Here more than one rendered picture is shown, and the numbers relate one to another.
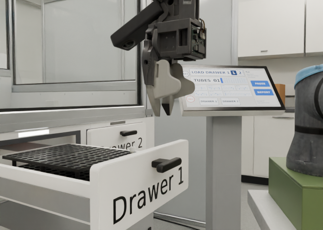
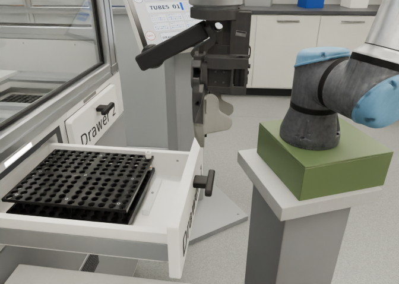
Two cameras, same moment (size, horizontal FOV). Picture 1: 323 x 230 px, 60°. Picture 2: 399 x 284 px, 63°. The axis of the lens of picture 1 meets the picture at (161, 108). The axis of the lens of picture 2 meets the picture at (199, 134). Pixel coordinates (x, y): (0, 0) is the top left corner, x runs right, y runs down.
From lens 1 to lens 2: 30 cm
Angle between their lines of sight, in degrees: 33
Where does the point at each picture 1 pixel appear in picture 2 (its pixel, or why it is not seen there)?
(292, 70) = not seen: outside the picture
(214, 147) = (177, 85)
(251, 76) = not seen: outside the picture
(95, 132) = (75, 122)
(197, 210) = (148, 136)
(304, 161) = (300, 136)
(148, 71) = (198, 111)
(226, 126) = (188, 61)
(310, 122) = (309, 104)
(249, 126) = not seen: hidden behind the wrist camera
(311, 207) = (309, 180)
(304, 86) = (308, 71)
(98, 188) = (178, 242)
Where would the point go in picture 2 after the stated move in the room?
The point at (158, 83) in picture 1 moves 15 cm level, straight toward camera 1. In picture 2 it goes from (206, 119) to (259, 167)
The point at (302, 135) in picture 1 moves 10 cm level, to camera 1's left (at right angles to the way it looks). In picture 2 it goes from (299, 114) to (263, 120)
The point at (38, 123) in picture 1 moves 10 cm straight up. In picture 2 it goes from (20, 141) to (6, 91)
